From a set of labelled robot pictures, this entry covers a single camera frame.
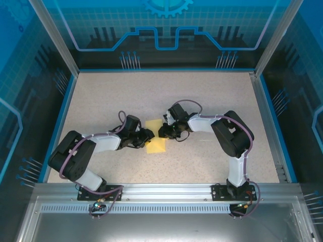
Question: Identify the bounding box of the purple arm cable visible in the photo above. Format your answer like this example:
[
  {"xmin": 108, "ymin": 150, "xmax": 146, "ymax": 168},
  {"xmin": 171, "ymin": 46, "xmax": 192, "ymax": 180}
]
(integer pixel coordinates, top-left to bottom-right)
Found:
[
  {"xmin": 168, "ymin": 99, "xmax": 262, "ymax": 219},
  {"xmin": 58, "ymin": 110, "xmax": 127, "ymax": 220}
]

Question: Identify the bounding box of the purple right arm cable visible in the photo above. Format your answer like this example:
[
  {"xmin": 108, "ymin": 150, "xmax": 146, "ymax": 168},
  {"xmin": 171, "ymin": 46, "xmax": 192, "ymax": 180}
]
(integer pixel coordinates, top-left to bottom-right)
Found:
[{"xmin": 168, "ymin": 99, "xmax": 262, "ymax": 219}]

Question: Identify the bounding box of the aluminium frame post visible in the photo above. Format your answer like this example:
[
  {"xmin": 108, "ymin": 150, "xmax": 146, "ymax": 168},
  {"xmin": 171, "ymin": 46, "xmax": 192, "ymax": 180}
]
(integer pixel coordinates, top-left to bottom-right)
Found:
[
  {"xmin": 253, "ymin": 0, "xmax": 305, "ymax": 78},
  {"xmin": 27, "ymin": 0, "xmax": 80, "ymax": 76}
]

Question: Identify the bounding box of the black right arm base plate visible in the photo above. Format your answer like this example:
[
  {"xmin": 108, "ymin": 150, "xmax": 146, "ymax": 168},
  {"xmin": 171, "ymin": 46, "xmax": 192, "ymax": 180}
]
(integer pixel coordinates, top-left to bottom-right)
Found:
[{"xmin": 211, "ymin": 184, "xmax": 256, "ymax": 202}]

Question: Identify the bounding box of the aluminium mounting rail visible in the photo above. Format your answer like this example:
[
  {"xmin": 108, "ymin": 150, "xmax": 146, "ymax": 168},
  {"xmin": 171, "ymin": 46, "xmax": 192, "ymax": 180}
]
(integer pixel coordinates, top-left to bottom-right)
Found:
[{"xmin": 32, "ymin": 183, "xmax": 302, "ymax": 202}]

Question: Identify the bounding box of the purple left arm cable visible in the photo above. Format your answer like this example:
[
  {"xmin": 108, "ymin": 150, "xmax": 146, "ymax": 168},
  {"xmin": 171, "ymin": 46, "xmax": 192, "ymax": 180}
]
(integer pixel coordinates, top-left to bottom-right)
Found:
[{"xmin": 58, "ymin": 110, "xmax": 127, "ymax": 220}]

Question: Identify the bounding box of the aluminium side rail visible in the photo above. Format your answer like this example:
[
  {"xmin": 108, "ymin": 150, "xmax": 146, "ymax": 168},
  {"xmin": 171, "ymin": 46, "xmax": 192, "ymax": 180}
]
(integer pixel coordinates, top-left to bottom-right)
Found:
[{"xmin": 248, "ymin": 72, "xmax": 291, "ymax": 184}]

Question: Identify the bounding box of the yellow cloth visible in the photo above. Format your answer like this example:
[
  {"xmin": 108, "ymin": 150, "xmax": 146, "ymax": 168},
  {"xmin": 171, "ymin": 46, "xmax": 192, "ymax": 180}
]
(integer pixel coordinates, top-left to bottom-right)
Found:
[{"xmin": 145, "ymin": 118, "xmax": 167, "ymax": 154}]

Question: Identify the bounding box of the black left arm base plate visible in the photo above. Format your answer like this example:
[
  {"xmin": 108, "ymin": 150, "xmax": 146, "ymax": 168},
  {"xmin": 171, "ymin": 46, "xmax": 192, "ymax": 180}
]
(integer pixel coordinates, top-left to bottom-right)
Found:
[{"xmin": 77, "ymin": 185, "xmax": 124, "ymax": 202}]

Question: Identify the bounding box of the thin black camera cable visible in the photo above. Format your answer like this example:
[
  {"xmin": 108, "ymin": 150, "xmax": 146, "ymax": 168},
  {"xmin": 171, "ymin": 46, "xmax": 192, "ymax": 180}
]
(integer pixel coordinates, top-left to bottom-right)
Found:
[{"xmin": 175, "ymin": 130, "xmax": 191, "ymax": 142}]

